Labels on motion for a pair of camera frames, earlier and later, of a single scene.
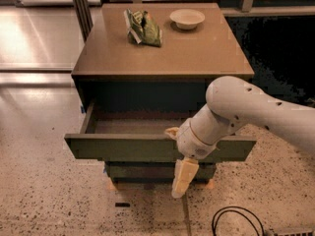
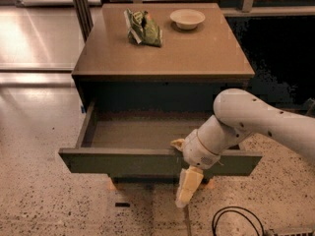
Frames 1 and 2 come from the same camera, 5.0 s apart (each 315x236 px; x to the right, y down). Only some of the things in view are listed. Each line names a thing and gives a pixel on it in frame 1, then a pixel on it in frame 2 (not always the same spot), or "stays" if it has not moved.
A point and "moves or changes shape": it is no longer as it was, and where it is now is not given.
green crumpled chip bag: (142, 28) stays
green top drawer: (140, 135) moves or changes shape
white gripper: (191, 142) to (198, 151)
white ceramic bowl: (186, 19) stays
